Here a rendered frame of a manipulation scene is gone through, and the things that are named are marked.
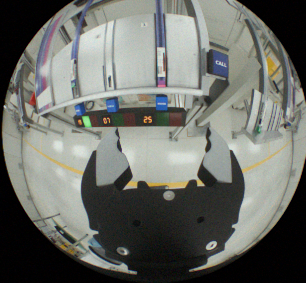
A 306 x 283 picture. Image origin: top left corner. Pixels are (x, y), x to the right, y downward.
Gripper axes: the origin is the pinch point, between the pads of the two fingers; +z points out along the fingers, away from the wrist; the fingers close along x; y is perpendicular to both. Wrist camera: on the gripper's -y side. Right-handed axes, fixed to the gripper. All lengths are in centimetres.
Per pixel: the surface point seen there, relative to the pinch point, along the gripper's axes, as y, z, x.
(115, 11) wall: -152, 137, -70
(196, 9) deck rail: -25.7, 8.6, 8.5
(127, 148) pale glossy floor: 54, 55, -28
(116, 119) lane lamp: 4.1, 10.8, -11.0
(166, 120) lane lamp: 4.6, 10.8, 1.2
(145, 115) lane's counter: 3.5, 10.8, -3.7
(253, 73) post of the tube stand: -14.1, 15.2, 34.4
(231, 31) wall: -140, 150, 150
